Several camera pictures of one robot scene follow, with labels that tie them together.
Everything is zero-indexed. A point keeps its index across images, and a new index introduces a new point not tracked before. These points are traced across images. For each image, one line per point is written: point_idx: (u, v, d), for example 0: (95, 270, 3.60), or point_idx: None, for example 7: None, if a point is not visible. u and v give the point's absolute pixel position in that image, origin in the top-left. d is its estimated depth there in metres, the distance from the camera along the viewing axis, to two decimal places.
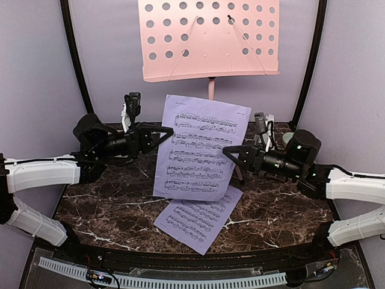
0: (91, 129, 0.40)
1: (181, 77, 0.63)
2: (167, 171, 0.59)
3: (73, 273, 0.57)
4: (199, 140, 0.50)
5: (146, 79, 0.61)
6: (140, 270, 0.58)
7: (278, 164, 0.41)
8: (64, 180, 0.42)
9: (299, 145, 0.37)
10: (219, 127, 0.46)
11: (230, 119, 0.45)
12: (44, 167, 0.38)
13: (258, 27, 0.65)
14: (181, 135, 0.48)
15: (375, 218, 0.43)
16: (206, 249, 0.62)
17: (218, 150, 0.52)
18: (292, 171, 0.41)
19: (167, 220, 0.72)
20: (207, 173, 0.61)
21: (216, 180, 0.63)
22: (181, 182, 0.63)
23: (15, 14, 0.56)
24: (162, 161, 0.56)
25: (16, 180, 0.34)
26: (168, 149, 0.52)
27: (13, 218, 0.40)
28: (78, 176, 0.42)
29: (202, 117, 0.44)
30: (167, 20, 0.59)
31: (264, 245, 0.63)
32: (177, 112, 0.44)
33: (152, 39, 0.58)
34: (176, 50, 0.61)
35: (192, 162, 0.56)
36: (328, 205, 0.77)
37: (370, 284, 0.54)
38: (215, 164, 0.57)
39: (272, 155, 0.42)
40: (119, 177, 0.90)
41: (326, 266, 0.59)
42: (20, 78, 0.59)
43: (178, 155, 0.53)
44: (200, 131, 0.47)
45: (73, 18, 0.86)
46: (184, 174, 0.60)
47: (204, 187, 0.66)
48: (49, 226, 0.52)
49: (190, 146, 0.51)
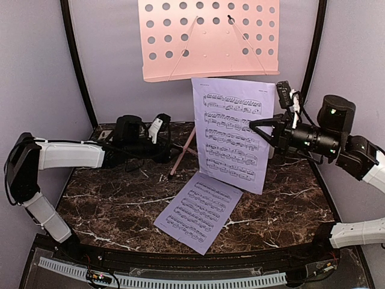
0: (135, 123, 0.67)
1: (181, 77, 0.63)
2: (207, 149, 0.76)
3: (73, 273, 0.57)
4: (228, 121, 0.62)
5: (146, 79, 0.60)
6: (140, 270, 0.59)
7: (308, 140, 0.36)
8: (86, 161, 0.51)
9: (329, 108, 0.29)
10: (243, 108, 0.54)
11: (254, 99, 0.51)
12: (72, 147, 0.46)
13: (258, 27, 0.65)
14: (212, 114, 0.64)
15: (380, 227, 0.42)
16: (206, 249, 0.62)
17: (250, 133, 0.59)
18: (326, 146, 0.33)
19: (167, 220, 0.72)
20: (241, 158, 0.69)
21: (251, 168, 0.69)
22: (221, 162, 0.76)
23: (14, 14, 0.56)
24: (201, 139, 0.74)
25: (51, 155, 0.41)
26: (205, 127, 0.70)
27: (33, 200, 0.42)
28: (101, 158, 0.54)
29: (225, 97, 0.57)
30: (167, 20, 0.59)
31: (265, 245, 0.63)
32: (204, 93, 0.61)
33: (152, 40, 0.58)
34: (176, 50, 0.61)
35: (227, 144, 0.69)
36: (328, 204, 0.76)
37: (370, 284, 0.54)
38: (248, 148, 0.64)
39: (303, 130, 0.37)
40: (119, 177, 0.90)
41: (326, 266, 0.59)
42: (20, 79, 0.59)
43: (212, 132, 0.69)
44: (226, 111, 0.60)
45: (73, 18, 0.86)
46: (221, 153, 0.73)
47: (242, 174, 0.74)
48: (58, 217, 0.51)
49: (221, 126, 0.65)
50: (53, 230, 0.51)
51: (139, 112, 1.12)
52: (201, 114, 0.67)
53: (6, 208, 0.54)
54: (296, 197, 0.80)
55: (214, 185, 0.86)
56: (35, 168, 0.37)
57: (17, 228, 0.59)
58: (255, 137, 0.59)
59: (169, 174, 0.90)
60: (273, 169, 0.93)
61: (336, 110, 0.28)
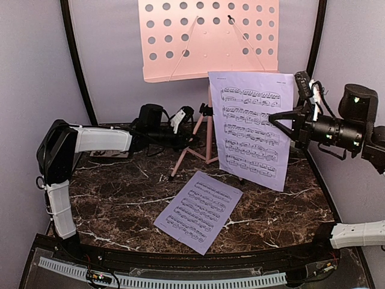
0: (159, 111, 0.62)
1: (182, 77, 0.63)
2: (226, 146, 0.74)
3: (73, 273, 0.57)
4: (247, 115, 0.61)
5: (146, 80, 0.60)
6: (140, 270, 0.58)
7: (330, 133, 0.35)
8: (115, 146, 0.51)
9: (354, 98, 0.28)
10: (262, 100, 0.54)
11: (273, 91, 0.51)
12: (103, 131, 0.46)
13: (258, 27, 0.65)
14: (230, 108, 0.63)
15: (381, 230, 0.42)
16: (206, 249, 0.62)
17: (270, 127, 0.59)
18: (349, 138, 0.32)
19: (167, 220, 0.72)
20: (261, 153, 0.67)
21: (272, 164, 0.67)
22: (240, 158, 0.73)
23: (14, 15, 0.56)
24: (221, 135, 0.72)
25: (83, 139, 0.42)
26: (223, 123, 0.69)
27: (64, 184, 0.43)
28: (129, 143, 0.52)
29: (243, 90, 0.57)
30: (167, 20, 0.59)
31: (264, 245, 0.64)
32: (223, 86, 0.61)
33: (152, 40, 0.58)
34: (177, 51, 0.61)
35: (246, 139, 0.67)
36: (328, 204, 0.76)
37: (370, 284, 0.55)
38: (268, 142, 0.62)
39: (325, 123, 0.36)
40: (119, 177, 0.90)
41: (326, 266, 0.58)
42: (20, 80, 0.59)
43: (231, 127, 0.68)
44: (245, 105, 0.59)
45: (73, 18, 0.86)
46: (240, 149, 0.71)
47: (262, 170, 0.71)
48: (71, 212, 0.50)
49: (240, 120, 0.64)
50: (59, 227, 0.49)
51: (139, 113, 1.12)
52: (219, 108, 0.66)
53: (7, 209, 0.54)
54: (296, 197, 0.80)
55: (213, 185, 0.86)
56: (71, 150, 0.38)
57: (17, 228, 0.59)
58: (276, 131, 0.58)
59: (171, 176, 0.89)
60: None
61: (358, 98, 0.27)
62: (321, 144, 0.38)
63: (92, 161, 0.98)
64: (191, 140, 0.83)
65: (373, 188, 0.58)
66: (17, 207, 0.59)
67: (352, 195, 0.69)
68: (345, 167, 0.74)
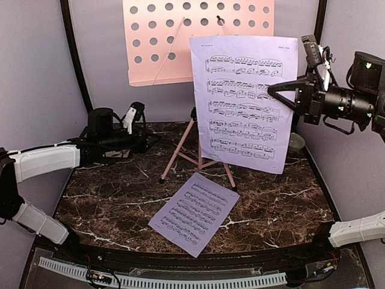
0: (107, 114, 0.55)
1: (165, 81, 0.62)
2: (211, 129, 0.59)
3: (73, 273, 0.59)
4: (239, 88, 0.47)
5: (131, 83, 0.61)
6: (140, 270, 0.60)
7: (341, 106, 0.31)
8: (67, 164, 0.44)
9: (368, 64, 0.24)
10: (260, 69, 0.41)
11: (273, 58, 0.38)
12: (47, 152, 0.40)
13: (250, 29, 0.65)
14: (215, 82, 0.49)
15: (378, 222, 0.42)
16: (198, 252, 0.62)
17: (267, 102, 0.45)
18: (362, 111, 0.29)
19: (162, 221, 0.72)
20: (256, 133, 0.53)
21: (270, 144, 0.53)
22: (228, 142, 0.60)
23: (14, 19, 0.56)
24: (204, 115, 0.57)
25: (22, 167, 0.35)
26: (207, 101, 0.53)
27: (21, 213, 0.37)
28: (79, 158, 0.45)
29: (235, 58, 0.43)
30: (153, 23, 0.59)
31: (265, 245, 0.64)
32: (208, 56, 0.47)
33: (137, 42, 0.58)
34: (162, 53, 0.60)
35: (237, 118, 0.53)
36: (328, 204, 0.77)
37: (370, 284, 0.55)
38: (265, 120, 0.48)
39: (335, 93, 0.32)
40: (119, 177, 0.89)
41: (326, 266, 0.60)
42: (19, 79, 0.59)
43: (218, 106, 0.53)
44: (236, 76, 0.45)
45: (73, 18, 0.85)
46: (229, 131, 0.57)
47: (257, 153, 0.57)
48: (51, 221, 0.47)
49: (229, 96, 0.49)
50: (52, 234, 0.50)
51: None
52: (203, 82, 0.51)
53: None
54: (296, 197, 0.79)
55: (210, 187, 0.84)
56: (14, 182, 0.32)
57: (17, 229, 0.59)
58: (275, 104, 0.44)
59: (160, 178, 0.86)
60: None
61: (371, 64, 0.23)
62: (329, 117, 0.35)
63: None
64: (180, 144, 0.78)
65: (373, 188, 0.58)
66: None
67: (352, 195, 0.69)
68: (345, 165, 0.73)
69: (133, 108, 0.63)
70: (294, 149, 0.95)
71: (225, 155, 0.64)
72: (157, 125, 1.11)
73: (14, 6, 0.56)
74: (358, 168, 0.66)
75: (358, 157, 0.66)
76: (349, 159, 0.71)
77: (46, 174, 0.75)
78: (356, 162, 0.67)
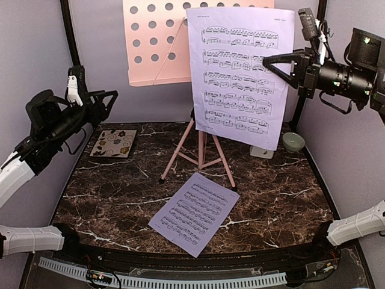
0: (46, 101, 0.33)
1: (165, 81, 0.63)
2: (206, 100, 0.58)
3: (73, 273, 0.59)
4: (233, 59, 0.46)
5: (131, 83, 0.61)
6: (140, 270, 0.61)
7: (337, 81, 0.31)
8: (26, 177, 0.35)
9: (366, 40, 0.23)
10: (255, 41, 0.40)
11: (268, 29, 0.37)
12: None
13: None
14: (211, 53, 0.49)
15: (373, 215, 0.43)
16: (198, 252, 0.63)
17: (263, 73, 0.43)
18: (359, 88, 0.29)
19: (162, 221, 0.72)
20: (251, 106, 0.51)
21: (263, 117, 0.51)
22: (223, 115, 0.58)
23: (14, 21, 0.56)
24: (198, 87, 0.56)
25: None
26: (202, 71, 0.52)
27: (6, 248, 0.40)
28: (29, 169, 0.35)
29: (231, 29, 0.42)
30: (153, 22, 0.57)
31: (265, 245, 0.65)
32: (204, 27, 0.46)
33: (138, 42, 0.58)
34: (162, 53, 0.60)
35: (231, 90, 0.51)
36: (328, 204, 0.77)
37: (370, 284, 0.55)
38: (260, 93, 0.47)
39: (331, 68, 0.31)
40: (119, 177, 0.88)
41: (326, 266, 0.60)
42: (19, 80, 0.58)
43: (213, 77, 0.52)
44: (231, 48, 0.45)
45: (73, 18, 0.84)
46: (223, 103, 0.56)
47: (251, 127, 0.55)
48: (43, 236, 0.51)
49: (224, 67, 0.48)
50: (48, 239, 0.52)
51: (138, 112, 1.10)
52: (198, 53, 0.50)
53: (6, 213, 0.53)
54: (296, 197, 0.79)
55: (210, 187, 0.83)
56: None
57: None
58: (269, 76, 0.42)
59: (160, 178, 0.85)
60: (273, 169, 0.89)
61: (369, 41, 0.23)
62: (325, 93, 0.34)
63: (92, 161, 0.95)
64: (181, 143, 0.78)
65: (373, 189, 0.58)
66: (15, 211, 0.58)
67: (352, 195, 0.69)
68: (344, 164, 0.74)
69: (71, 75, 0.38)
70: (294, 149, 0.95)
71: (219, 129, 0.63)
72: (157, 125, 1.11)
73: (14, 8, 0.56)
74: (358, 168, 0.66)
75: (358, 158, 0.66)
76: (349, 156, 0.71)
77: (47, 175, 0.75)
78: (355, 160, 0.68)
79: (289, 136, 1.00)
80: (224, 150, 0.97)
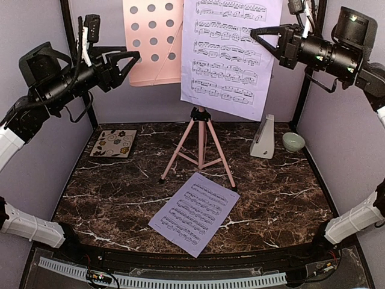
0: (36, 53, 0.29)
1: (166, 81, 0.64)
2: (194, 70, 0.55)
3: (72, 273, 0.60)
4: (224, 31, 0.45)
5: (132, 84, 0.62)
6: (140, 270, 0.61)
7: (320, 56, 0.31)
8: (15, 148, 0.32)
9: (352, 18, 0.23)
10: (245, 14, 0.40)
11: (258, 2, 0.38)
12: None
13: None
14: (203, 24, 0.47)
15: (364, 207, 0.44)
16: (198, 252, 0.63)
17: (251, 45, 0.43)
18: (341, 65, 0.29)
19: (162, 221, 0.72)
20: (237, 75, 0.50)
21: (249, 88, 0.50)
22: (209, 85, 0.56)
23: (16, 21, 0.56)
24: (187, 55, 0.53)
25: None
26: (192, 41, 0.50)
27: (5, 227, 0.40)
28: (18, 136, 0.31)
29: (224, 1, 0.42)
30: (152, 22, 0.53)
31: (264, 245, 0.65)
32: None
33: (138, 42, 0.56)
34: (162, 54, 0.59)
35: (220, 59, 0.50)
36: (328, 204, 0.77)
37: (370, 284, 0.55)
38: (246, 63, 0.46)
39: (316, 41, 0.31)
40: (119, 177, 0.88)
41: (326, 266, 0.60)
42: (20, 79, 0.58)
43: (203, 46, 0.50)
44: (222, 20, 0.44)
45: (73, 18, 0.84)
46: (210, 73, 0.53)
47: (236, 97, 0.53)
48: (44, 230, 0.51)
49: (215, 37, 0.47)
50: (47, 236, 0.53)
51: (138, 112, 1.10)
52: (190, 23, 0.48)
53: None
54: (296, 196, 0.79)
55: (210, 187, 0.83)
56: None
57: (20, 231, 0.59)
58: (257, 48, 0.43)
59: (160, 177, 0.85)
60: (273, 169, 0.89)
61: (356, 19, 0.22)
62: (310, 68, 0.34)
63: (92, 161, 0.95)
64: (181, 142, 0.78)
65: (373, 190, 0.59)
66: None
67: (351, 195, 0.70)
68: (343, 164, 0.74)
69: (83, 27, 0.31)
70: (294, 149, 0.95)
71: (205, 100, 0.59)
72: (157, 125, 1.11)
73: (17, 8, 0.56)
74: (358, 168, 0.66)
75: (358, 158, 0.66)
76: (349, 155, 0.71)
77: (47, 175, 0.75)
78: (355, 158, 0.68)
79: (288, 135, 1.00)
80: (224, 150, 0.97)
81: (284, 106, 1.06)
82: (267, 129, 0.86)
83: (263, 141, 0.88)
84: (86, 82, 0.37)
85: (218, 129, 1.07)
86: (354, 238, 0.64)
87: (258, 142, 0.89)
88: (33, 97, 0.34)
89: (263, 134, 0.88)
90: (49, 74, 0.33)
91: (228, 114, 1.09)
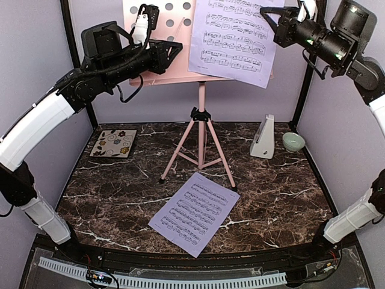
0: (106, 27, 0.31)
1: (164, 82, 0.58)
2: (203, 41, 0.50)
3: (73, 273, 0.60)
4: (238, 5, 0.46)
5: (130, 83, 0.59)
6: (140, 270, 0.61)
7: (311, 40, 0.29)
8: (64, 117, 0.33)
9: (352, 9, 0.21)
10: None
11: None
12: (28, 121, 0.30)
13: None
14: None
15: (361, 205, 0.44)
16: (198, 251, 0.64)
17: (261, 21, 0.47)
18: (329, 52, 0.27)
19: (162, 221, 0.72)
20: (248, 45, 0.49)
21: (259, 58, 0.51)
22: (219, 56, 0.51)
23: (16, 20, 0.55)
24: (197, 27, 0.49)
25: (13, 148, 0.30)
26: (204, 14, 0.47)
27: (29, 205, 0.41)
28: (67, 104, 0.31)
29: None
30: None
31: (264, 245, 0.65)
32: None
33: None
34: None
35: (233, 31, 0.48)
36: (328, 204, 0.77)
37: (370, 284, 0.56)
38: (257, 37, 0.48)
39: (311, 24, 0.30)
40: (119, 177, 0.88)
41: (326, 266, 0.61)
42: (22, 79, 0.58)
43: (216, 17, 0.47)
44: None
45: (73, 18, 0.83)
46: (222, 44, 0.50)
47: (245, 65, 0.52)
48: (57, 221, 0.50)
49: (229, 11, 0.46)
50: (52, 234, 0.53)
51: (138, 112, 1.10)
52: None
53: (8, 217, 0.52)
54: (296, 196, 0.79)
55: (210, 187, 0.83)
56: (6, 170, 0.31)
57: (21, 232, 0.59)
58: (264, 24, 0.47)
59: (160, 178, 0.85)
60: (273, 169, 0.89)
61: (356, 11, 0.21)
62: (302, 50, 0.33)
63: (92, 161, 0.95)
64: (181, 143, 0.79)
65: None
66: (17, 216, 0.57)
67: (352, 195, 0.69)
68: (343, 164, 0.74)
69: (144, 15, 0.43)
70: (294, 149, 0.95)
71: (214, 73, 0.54)
72: (157, 125, 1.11)
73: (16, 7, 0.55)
74: (358, 168, 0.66)
75: (358, 159, 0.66)
76: (350, 153, 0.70)
77: (47, 174, 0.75)
78: (356, 159, 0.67)
79: (288, 135, 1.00)
80: (224, 150, 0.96)
81: (284, 106, 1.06)
82: (269, 127, 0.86)
83: (263, 140, 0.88)
84: (142, 63, 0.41)
85: (218, 129, 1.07)
86: (354, 238, 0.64)
87: (258, 142, 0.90)
88: (91, 69, 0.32)
89: (263, 133, 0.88)
90: (111, 50, 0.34)
91: (228, 114, 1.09)
